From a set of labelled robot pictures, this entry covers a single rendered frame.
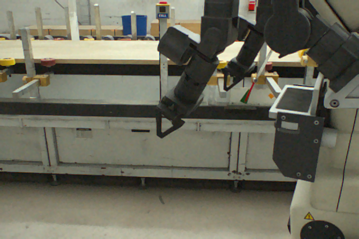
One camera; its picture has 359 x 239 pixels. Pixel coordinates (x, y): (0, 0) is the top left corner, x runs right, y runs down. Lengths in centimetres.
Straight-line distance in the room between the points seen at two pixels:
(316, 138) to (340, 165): 12
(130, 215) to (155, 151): 44
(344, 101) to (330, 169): 28
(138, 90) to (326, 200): 147
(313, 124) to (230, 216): 146
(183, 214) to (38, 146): 108
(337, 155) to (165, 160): 158
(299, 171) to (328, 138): 10
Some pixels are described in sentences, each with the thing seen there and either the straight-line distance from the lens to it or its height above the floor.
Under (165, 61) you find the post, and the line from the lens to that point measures 184.
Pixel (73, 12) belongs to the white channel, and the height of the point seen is 111.
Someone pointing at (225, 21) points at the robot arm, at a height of 125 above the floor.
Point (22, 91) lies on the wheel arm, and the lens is 188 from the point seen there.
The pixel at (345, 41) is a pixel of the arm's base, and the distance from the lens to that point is 65.
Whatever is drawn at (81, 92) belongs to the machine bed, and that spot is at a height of 69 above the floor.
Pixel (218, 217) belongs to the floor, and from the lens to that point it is 218.
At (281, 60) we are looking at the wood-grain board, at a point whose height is 90.
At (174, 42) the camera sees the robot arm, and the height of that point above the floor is 120.
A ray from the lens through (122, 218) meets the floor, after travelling 219.
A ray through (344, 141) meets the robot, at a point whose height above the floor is 97.
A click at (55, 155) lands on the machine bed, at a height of 24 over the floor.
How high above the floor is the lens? 131
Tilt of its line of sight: 22 degrees down
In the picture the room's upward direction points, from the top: straight up
